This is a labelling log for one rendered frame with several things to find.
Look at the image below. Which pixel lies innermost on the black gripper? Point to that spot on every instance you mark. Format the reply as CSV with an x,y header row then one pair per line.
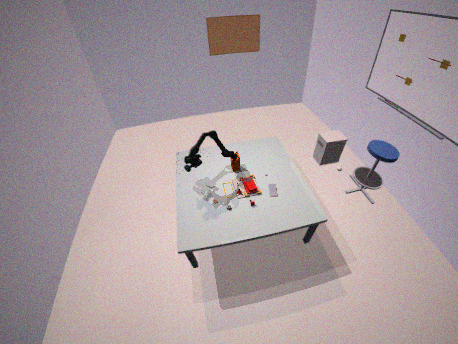
x,y
188,168

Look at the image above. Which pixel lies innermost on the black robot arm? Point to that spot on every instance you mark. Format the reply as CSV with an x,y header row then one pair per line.
x,y
193,156

